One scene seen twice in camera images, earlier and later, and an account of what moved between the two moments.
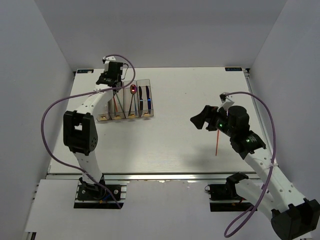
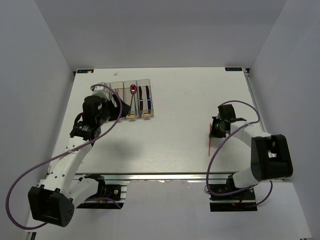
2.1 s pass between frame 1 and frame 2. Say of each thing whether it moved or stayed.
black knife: stayed
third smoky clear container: stayed
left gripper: moved
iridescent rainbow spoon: stayed
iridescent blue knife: stayed
